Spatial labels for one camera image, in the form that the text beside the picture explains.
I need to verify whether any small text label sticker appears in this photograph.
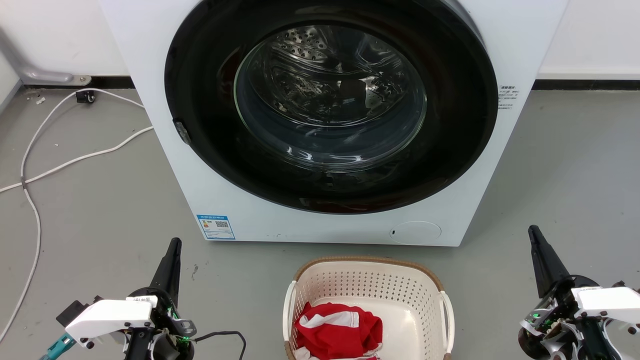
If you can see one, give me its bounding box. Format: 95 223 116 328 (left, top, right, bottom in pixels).
498 85 519 111

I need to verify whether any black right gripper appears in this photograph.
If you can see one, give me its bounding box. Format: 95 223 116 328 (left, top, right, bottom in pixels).
518 225 621 360

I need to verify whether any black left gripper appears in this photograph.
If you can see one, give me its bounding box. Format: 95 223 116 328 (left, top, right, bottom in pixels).
125 237 198 360

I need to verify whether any black round washer door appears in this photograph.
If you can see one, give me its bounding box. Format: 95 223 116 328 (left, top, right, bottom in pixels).
164 0 499 215

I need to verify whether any round white filter cover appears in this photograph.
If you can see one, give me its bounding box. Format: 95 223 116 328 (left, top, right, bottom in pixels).
389 220 442 246

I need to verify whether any red and white garment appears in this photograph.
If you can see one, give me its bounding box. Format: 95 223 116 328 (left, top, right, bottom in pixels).
293 302 384 360

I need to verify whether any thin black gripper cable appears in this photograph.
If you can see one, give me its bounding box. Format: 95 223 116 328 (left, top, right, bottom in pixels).
192 330 247 360

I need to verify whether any long looping white cable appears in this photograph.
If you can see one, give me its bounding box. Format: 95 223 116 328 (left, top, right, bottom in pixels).
0 88 146 343

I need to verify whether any cream perforated laundry basket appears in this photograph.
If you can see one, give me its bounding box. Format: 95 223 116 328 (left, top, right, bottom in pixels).
282 256 455 360

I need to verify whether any blue energy label sticker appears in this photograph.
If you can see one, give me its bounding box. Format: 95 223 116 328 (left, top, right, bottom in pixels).
196 214 236 241

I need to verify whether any white front-load washing machine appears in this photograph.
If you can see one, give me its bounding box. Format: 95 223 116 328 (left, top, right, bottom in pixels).
98 0 570 247

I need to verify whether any teal cable connector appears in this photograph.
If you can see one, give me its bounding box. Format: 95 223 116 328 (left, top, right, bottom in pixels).
39 333 77 360

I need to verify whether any grey drain pipe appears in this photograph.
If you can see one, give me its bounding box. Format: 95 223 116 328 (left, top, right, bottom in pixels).
0 27 92 86

